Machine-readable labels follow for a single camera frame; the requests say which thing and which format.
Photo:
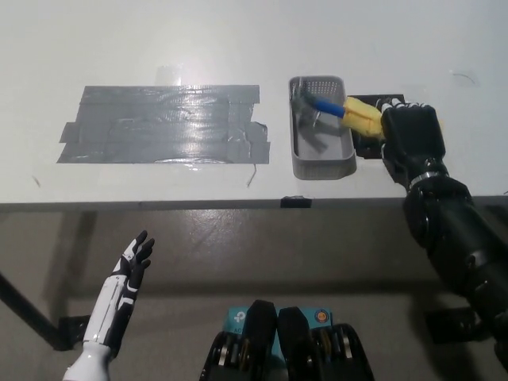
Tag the teal cardboard box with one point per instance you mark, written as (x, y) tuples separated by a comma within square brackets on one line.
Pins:
[(237, 317)]

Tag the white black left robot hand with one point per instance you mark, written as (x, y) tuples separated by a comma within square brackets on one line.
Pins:
[(119, 289)]

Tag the grey duct tape patch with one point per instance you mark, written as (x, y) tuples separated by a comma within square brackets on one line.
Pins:
[(158, 127)]

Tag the grey perforated plastic basket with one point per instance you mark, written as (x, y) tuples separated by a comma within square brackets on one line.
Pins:
[(321, 162)]

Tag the black table leg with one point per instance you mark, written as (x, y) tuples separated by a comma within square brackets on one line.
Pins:
[(28, 305)]

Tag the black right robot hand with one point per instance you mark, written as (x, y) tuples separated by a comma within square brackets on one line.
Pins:
[(412, 135)]

